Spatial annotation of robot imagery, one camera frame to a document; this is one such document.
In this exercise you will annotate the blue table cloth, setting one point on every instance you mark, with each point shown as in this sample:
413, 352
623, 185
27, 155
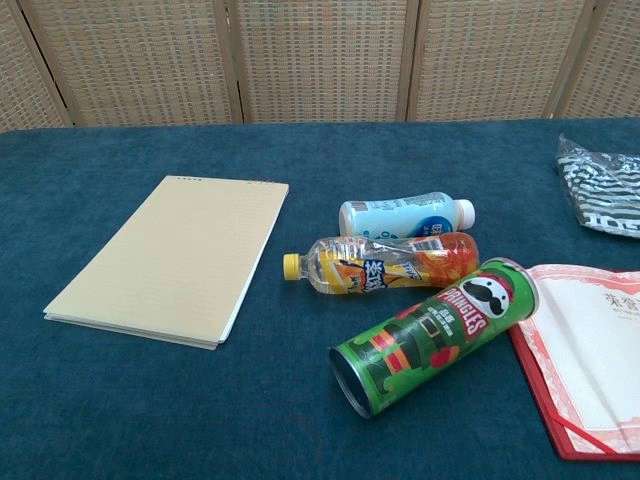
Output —
150, 400

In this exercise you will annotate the woven wooden screen panel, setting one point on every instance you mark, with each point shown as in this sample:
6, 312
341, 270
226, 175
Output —
20, 75
320, 60
610, 60
140, 60
500, 60

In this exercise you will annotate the orange tea bottle yellow cap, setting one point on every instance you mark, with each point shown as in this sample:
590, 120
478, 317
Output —
350, 272

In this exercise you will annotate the striped garment in plastic bag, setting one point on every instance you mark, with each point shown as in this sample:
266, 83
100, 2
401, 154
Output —
605, 190

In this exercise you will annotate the red certificate folder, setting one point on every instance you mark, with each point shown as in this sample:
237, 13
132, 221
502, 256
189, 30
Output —
575, 360

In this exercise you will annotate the beige cover spiral notebook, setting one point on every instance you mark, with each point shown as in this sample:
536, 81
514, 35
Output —
165, 260

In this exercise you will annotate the white blue drink bottle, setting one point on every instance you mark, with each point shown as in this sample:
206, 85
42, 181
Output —
400, 215

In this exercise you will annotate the green Pringles can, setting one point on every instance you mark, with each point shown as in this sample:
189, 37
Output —
425, 340

